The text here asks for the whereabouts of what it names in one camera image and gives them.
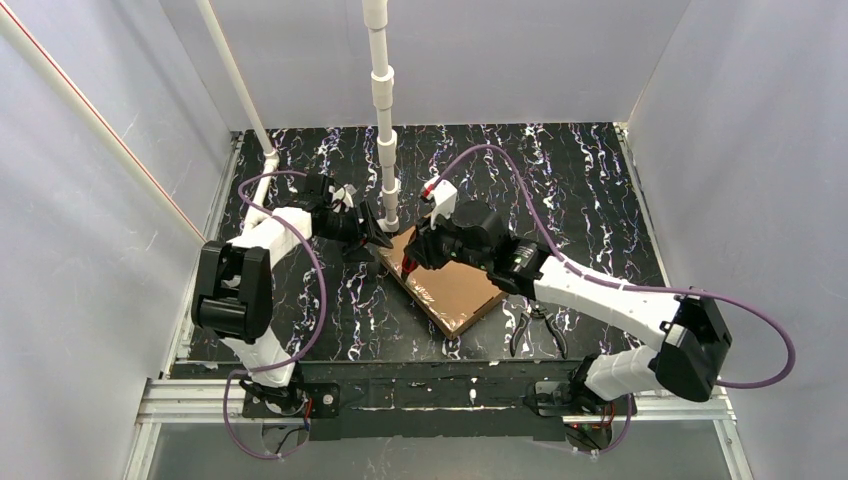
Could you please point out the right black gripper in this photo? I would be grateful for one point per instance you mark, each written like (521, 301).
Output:
(428, 244)

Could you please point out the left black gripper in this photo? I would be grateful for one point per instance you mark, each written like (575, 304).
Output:
(358, 225)

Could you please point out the red black utility knife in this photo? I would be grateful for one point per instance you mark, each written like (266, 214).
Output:
(408, 265)

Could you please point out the brown cardboard express box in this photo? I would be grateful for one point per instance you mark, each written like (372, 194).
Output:
(454, 298)

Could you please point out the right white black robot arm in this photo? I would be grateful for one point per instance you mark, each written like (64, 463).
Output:
(684, 338)

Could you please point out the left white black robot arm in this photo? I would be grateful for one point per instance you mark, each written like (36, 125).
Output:
(233, 291)

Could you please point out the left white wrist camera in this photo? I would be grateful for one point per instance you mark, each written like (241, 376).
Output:
(342, 198)

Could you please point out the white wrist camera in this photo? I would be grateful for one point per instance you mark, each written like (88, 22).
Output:
(441, 196)
(342, 198)

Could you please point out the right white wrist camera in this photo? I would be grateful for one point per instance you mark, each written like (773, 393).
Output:
(441, 196)

